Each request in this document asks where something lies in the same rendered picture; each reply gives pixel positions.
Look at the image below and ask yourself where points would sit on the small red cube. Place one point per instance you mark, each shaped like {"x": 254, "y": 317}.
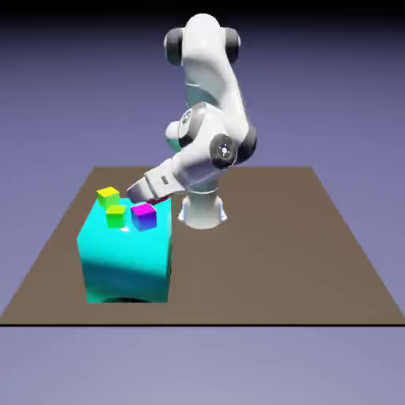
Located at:
{"x": 157, "y": 200}

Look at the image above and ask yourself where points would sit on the large cyan box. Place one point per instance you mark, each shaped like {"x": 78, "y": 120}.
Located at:
{"x": 126, "y": 253}

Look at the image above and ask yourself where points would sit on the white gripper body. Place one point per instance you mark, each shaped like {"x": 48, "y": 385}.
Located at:
{"x": 139, "y": 190}

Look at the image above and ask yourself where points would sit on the small magenta cube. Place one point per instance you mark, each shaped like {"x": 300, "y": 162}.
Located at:
{"x": 144, "y": 216}

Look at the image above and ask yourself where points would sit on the small green cube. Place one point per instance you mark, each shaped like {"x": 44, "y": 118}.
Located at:
{"x": 116, "y": 215}

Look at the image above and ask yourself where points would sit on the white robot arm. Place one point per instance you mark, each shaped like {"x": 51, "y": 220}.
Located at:
{"x": 208, "y": 95}

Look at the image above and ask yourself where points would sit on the small yellow cube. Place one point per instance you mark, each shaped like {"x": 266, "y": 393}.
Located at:
{"x": 108, "y": 193}

